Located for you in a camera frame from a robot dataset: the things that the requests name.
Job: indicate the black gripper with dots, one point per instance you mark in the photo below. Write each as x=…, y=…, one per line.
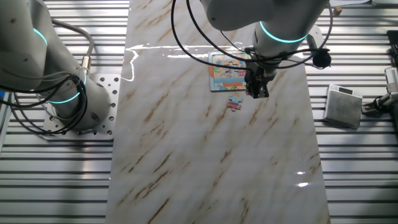
x=259, y=76

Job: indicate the colourful puzzle piece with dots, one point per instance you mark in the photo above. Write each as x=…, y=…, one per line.
x=234, y=104

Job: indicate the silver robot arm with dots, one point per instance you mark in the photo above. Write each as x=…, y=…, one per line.
x=31, y=46

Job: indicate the vehicle picture puzzle board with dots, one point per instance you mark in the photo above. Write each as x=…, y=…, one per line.
x=224, y=77

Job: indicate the silver digital scale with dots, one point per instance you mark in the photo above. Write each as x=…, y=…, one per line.
x=342, y=109

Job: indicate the marble pattern board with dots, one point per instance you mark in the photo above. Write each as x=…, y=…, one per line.
x=186, y=155

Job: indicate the small wooden block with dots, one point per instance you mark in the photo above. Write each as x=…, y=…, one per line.
x=337, y=11

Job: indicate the black box-shaped device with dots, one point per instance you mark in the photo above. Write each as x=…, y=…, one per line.
x=393, y=46

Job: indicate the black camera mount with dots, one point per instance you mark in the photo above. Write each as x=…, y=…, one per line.
x=373, y=107

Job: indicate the small silver camera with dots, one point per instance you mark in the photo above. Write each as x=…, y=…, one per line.
x=392, y=79

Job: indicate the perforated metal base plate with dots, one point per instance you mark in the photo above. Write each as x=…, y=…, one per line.
x=107, y=84

